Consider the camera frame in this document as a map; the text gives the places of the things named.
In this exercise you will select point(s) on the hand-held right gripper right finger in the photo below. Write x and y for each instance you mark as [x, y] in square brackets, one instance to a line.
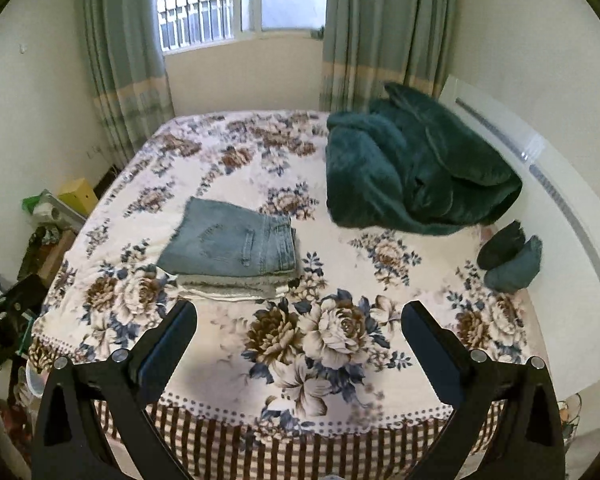
[440, 364]

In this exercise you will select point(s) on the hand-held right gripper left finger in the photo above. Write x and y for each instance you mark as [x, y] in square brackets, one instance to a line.
[156, 364]

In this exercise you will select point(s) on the blue denim pants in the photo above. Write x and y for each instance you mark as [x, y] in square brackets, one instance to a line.
[232, 241]

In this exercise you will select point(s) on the folded cream cloth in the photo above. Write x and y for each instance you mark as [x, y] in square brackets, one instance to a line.
[230, 287]

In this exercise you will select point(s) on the yellow box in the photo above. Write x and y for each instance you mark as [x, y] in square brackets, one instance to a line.
[79, 196]

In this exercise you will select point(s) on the floral bed blanket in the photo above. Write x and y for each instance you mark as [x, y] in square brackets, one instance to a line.
[260, 260]

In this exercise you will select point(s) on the white bed headboard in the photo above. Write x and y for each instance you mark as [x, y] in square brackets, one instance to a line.
[539, 220]

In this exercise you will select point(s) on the dark green plush blanket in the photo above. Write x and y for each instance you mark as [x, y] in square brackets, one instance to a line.
[419, 160]

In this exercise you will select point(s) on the green curtain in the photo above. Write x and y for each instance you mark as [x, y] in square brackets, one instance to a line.
[120, 55]
[384, 30]

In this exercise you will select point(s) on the window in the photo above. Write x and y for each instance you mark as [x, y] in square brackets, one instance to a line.
[240, 0]

